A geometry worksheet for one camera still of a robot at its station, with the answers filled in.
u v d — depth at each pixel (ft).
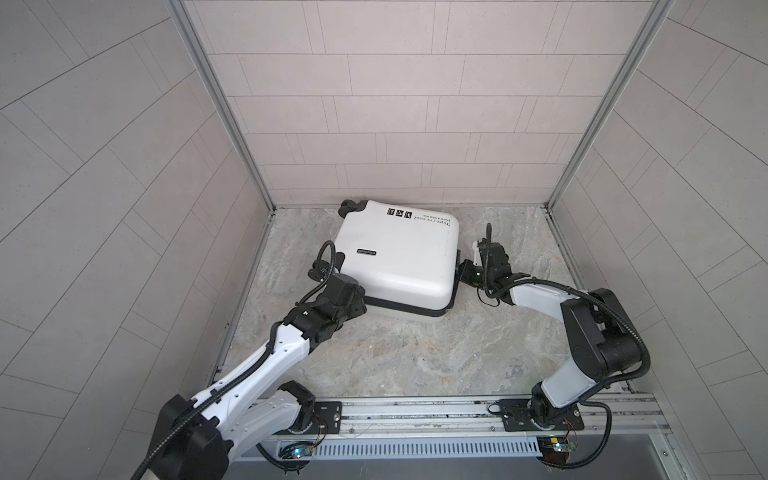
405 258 2.61
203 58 2.56
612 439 2.23
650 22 2.39
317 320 1.82
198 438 1.20
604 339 1.48
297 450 2.11
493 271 2.36
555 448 2.22
